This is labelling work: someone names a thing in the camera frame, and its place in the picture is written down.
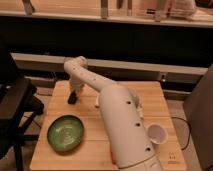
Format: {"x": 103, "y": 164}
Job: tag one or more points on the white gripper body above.
{"x": 76, "y": 86}

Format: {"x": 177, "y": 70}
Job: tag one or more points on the black eraser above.
{"x": 72, "y": 98}

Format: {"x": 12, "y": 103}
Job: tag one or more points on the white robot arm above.
{"x": 130, "y": 144}

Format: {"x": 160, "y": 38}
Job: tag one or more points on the green ceramic plate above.
{"x": 65, "y": 133}

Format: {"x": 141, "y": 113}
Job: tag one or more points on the white ceramic cup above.
{"x": 157, "y": 134}

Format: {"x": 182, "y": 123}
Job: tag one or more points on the white sponge block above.
{"x": 97, "y": 102}

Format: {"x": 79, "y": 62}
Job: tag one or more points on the black chair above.
{"x": 18, "y": 107}

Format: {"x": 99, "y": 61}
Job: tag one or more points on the white tube bottle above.
{"x": 136, "y": 100}

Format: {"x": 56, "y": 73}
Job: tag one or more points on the orange carrot toy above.
{"x": 113, "y": 158}

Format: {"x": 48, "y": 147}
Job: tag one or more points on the grey cabinet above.
{"x": 198, "y": 108}

